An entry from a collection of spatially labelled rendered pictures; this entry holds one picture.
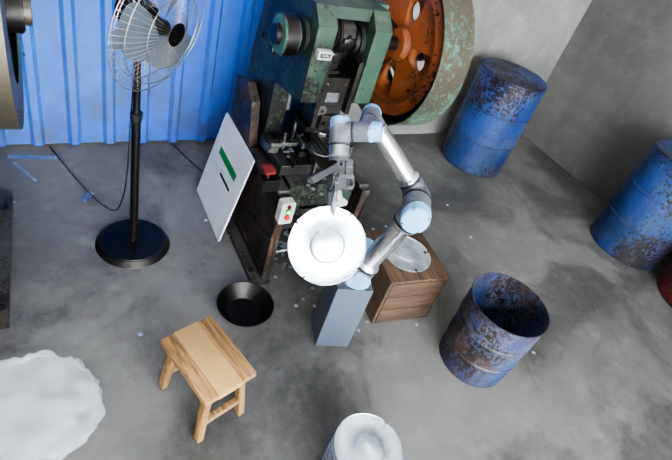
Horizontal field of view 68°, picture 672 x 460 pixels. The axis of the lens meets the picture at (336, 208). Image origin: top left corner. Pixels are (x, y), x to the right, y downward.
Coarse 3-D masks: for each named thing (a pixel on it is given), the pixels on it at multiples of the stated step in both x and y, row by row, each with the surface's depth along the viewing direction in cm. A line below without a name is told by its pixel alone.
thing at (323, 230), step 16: (320, 208) 179; (336, 208) 181; (304, 224) 178; (320, 224) 180; (336, 224) 181; (352, 224) 182; (288, 240) 177; (304, 240) 179; (320, 240) 180; (336, 240) 181; (352, 240) 183; (304, 256) 179; (320, 256) 180; (336, 256) 182; (352, 256) 184; (320, 272) 181; (336, 272) 183; (352, 272) 184
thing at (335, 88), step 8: (336, 72) 243; (344, 72) 248; (328, 80) 239; (336, 80) 241; (344, 80) 243; (328, 88) 242; (336, 88) 244; (344, 88) 246; (328, 96) 245; (336, 96) 247; (344, 96) 250; (304, 104) 257; (328, 104) 248; (336, 104) 251; (304, 112) 258; (320, 112) 248; (328, 112) 252; (336, 112) 254; (312, 120) 251; (320, 120) 249; (328, 120) 251; (320, 128) 252; (328, 128) 255
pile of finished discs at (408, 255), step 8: (408, 240) 292; (416, 240) 293; (400, 248) 283; (408, 248) 285; (416, 248) 288; (424, 248) 290; (392, 256) 277; (400, 256) 278; (408, 256) 280; (416, 256) 282; (424, 256) 284; (400, 264) 274; (408, 264) 275; (416, 264) 277; (424, 264) 279
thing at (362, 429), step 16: (352, 416) 208; (368, 416) 210; (336, 432) 201; (352, 432) 203; (368, 432) 205; (384, 432) 207; (336, 448) 196; (352, 448) 198; (368, 448) 199; (384, 448) 201; (400, 448) 203
